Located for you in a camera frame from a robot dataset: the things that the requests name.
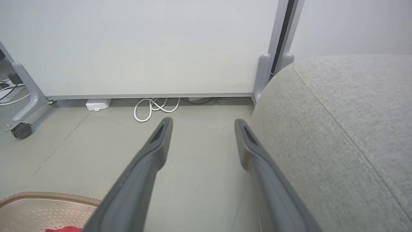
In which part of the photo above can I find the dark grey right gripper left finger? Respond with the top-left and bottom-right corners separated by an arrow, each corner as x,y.
82,117 -> 173,232

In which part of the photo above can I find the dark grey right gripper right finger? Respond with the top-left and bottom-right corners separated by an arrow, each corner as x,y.
234,118 -> 322,232

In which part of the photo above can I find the red and white garment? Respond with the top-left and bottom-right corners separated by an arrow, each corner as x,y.
45,226 -> 82,232

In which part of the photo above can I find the beige plastic laundry basket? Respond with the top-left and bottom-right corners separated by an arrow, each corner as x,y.
0,192 -> 102,232

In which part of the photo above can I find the small white plastic box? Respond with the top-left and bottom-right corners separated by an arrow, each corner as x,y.
86,99 -> 112,111

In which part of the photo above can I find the grey partition leg with caster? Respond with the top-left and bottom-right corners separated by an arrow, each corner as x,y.
0,42 -> 49,140

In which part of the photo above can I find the wide white partition panel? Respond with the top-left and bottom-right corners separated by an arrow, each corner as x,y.
0,0 -> 288,100

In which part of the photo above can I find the narrow white partition panel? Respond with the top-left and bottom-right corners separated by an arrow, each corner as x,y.
283,0 -> 412,62

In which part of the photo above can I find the white looped power cable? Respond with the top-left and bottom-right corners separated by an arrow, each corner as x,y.
134,98 -> 181,123

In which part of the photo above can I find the grey partition foot post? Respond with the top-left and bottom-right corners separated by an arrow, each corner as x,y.
254,53 -> 272,103
279,53 -> 295,73

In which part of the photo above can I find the thin white floor cable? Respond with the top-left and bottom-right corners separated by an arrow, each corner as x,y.
0,84 -> 31,107

